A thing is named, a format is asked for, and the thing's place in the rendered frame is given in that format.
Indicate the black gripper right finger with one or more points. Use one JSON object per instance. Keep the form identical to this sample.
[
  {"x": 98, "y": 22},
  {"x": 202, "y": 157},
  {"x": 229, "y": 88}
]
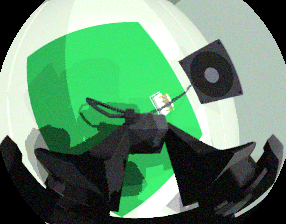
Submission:
[{"x": 197, "y": 165}]

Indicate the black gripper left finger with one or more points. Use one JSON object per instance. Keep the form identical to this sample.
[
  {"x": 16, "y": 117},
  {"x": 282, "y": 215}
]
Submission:
[{"x": 101, "y": 168}]

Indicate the green circuit board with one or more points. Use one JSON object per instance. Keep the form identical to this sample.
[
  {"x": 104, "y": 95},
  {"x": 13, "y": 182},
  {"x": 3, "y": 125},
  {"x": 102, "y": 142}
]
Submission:
[{"x": 120, "y": 65}]

